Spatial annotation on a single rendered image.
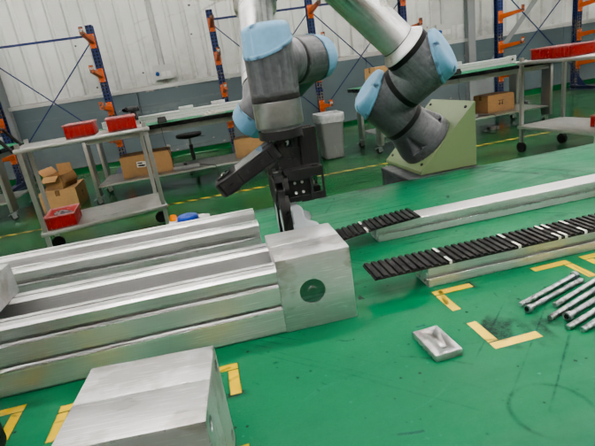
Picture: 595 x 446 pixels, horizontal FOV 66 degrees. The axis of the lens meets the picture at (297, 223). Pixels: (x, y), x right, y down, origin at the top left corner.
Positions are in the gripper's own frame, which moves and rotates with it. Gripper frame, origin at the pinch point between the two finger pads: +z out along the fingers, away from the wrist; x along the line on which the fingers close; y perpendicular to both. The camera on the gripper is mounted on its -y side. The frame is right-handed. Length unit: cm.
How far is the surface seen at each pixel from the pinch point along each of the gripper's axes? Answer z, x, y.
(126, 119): -11, 287, -68
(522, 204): 0.9, -1.1, 43.6
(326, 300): -1.7, -23.5, 0.9
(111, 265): -4.6, -3.2, -27.4
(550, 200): 0.9, -1.8, 48.6
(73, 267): -5.9, -4.3, -32.2
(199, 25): -115, 758, 5
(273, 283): -4.9, -22.3, -5.0
